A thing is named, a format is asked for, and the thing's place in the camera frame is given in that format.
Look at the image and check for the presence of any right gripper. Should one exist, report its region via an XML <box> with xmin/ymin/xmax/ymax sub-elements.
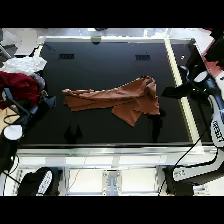
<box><xmin>169</xmin><ymin>82</ymin><xmax>194</xmax><ymax>100</ymax></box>

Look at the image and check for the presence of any brown shirt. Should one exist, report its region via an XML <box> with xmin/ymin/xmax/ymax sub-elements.
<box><xmin>61</xmin><ymin>75</ymin><xmax>162</xmax><ymax>128</ymax></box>

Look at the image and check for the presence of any white garment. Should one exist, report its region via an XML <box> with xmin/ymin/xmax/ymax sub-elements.
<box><xmin>0</xmin><ymin>55</ymin><xmax>48</xmax><ymax>77</ymax></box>

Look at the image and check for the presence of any red garment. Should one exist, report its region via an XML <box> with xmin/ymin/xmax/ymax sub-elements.
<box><xmin>0</xmin><ymin>70</ymin><xmax>43</xmax><ymax>110</ymax></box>

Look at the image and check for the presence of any black cable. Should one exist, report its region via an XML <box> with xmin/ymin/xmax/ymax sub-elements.
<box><xmin>1</xmin><ymin>154</ymin><xmax>22</xmax><ymax>185</ymax></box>
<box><xmin>157</xmin><ymin>128</ymin><xmax>210</xmax><ymax>197</ymax></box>

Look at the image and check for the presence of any silver frame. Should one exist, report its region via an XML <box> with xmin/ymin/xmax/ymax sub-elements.
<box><xmin>0</xmin><ymin>143</ymin><xmax>224</xmax><ymax>197</ymax></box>

